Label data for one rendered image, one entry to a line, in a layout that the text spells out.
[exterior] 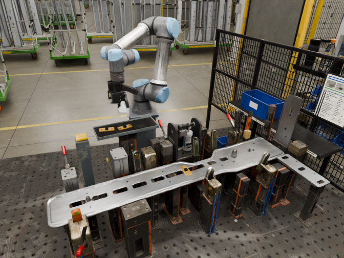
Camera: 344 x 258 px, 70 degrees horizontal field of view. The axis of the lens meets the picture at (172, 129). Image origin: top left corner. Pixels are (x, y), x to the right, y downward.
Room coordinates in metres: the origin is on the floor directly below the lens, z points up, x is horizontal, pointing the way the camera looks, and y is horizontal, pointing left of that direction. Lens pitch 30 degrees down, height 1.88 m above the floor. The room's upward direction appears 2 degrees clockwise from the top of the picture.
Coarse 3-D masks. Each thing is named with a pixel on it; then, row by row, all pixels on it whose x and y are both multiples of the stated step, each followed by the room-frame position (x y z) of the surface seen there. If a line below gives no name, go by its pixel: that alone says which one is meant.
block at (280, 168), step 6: (276, 168) 1.15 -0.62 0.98; (282, 168) 1.15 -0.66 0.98; (276, 174) 1.13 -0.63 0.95; (282, 174) 1.10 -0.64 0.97; (288, 174) 1.13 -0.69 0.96; (276, 180) 1.12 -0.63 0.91; (282, 180) 1.11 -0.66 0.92; (276, 186) 1.11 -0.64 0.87; (282, 186) 1.13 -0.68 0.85; (270, 192) 1.14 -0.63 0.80; (276, 192) 1.12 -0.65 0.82; (270, 198) 1.13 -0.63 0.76; (276, 198) 1.12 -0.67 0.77; (270, 204) 1.11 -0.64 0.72; (276, 204) 1.12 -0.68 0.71
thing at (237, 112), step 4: (236, 112) 1.42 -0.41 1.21; (240, 112) 1.41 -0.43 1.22; (236, 116) 1.42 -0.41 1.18; (240, 116) 1.43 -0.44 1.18; (236, 120) 1.41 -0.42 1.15; (240, 120) 1.42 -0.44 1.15; (236, 124) 1.41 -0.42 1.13; (240, 124) 1.42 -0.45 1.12; (236, 128) 1.40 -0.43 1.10; (240, 128) 1.42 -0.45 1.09; (236, 132) 1.40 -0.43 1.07
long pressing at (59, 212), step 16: (240, 144) 1.36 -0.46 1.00; (256, 144) 1.37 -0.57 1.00; (272, 144) 1.38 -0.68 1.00; (208, 160) 1.18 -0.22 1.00; (240, 160) 1.19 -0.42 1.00; (256, 160) 1.19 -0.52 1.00; (128, 176) 1.01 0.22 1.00; (144, 176) 1.02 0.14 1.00; (160, 176) 1.02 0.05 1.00; (176, 176) 1.03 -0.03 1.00; (192, 176) 1.03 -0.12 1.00; (80, 192) 0.88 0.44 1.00; (96, 192) 0.89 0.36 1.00; (112, 192) 0.89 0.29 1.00; (128, 192) 0.89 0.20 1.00; (144, 192) 0.90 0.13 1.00; (160, 192) 0.91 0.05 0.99; (48, 208) 0.78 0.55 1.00; (64, 208) 0.78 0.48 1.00; (80, 208) 0.78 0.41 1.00; (96, 208) 0.79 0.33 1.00; (112, 208) 0.80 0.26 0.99; (48, 224) 0.70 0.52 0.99; (64, 224) 0.70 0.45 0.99
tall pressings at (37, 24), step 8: (16, 0) 9.43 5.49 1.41; (32, 0) 9.37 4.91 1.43; (16, 8) 9.14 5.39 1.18; (24, 8) 9.24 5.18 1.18; (32, 8) 9.32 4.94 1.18; (16, 16) 8.90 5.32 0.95; (24, 16) 9.20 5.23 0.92; (32, 16) 9.34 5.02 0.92; (8, 24) 8.77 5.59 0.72; (24, 24) 9.22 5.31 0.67; (40, 24) 9.40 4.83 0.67; (24, 32) 9.36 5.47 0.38; (32, 32) 9.26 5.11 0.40; (40, 32) 9.31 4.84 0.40
